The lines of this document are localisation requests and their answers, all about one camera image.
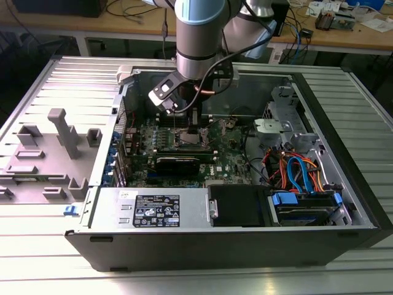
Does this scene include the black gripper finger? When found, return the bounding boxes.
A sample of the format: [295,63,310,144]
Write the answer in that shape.
[187,104,203,135]

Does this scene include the metal socket cover frame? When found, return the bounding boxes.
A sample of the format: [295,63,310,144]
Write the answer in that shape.
[200,119,228,148]

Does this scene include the CPU socket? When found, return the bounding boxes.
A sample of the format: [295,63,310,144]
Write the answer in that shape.
[173,126,212,151]

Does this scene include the green motherboard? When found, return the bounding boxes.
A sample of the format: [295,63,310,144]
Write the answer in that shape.
[122,116,256,188]

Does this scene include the black graphics card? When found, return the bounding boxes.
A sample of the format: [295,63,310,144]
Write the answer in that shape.
[153,156,200,178]

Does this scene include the grey case latch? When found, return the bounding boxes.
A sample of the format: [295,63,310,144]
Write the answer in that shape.
[116,65,136,85]

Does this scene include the silver metal drive cage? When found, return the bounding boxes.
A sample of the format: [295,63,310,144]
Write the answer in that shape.
[265,85,300,136]

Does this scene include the grey power supply unit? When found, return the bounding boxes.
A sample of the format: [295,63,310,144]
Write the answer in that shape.
[88,186,213,230]

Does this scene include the black and grey PC case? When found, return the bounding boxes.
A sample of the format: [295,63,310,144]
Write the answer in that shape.
[64,63,393,273]

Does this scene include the tall black box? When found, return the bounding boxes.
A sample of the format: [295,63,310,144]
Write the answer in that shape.
[273,0,291,36]

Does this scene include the hard disk in blue carrier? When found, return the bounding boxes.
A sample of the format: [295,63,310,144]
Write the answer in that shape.
[270,190,343,227]

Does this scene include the wooden desk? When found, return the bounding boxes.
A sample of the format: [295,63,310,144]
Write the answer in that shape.
[0,0,393,56]

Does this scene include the grey plastic parts rack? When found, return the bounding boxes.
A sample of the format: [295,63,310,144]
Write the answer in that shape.
[0,107,104,203]

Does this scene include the large black box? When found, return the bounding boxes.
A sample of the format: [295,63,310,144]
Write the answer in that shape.
[12,0,108,18]

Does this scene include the copper heat sink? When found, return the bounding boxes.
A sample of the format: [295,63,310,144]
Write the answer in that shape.
[316,9,337,31]

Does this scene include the grey electronic device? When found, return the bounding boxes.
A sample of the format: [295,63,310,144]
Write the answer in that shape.
[334,9,357,31]

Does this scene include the white paper sheet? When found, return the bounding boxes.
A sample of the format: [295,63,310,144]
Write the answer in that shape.
[359,18,393,33]

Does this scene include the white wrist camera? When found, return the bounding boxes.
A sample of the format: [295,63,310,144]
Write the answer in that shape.
[148,72,185,115]

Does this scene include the black round wire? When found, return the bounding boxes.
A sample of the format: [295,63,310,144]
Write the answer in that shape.
[228,106,274,188]

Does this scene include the grey USB cable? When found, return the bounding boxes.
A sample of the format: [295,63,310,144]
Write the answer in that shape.
[161,0,170,59]

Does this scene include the grey metal fan bracket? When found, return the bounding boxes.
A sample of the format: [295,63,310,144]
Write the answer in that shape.
[253,118,292,145]

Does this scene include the silver hinge bracket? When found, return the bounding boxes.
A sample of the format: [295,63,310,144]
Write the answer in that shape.
[208,199,219,221]

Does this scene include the red and orange wire bundle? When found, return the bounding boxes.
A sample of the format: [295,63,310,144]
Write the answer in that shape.
[262,146,291,188]

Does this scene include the blue round cable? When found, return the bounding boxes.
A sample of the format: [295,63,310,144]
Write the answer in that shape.
[294,23,304,58]

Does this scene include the blue flat wire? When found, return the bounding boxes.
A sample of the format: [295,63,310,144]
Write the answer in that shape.
[287,156,317,194]

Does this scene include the orange flat wire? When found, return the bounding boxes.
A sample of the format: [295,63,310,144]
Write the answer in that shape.
[302,156,325,193]

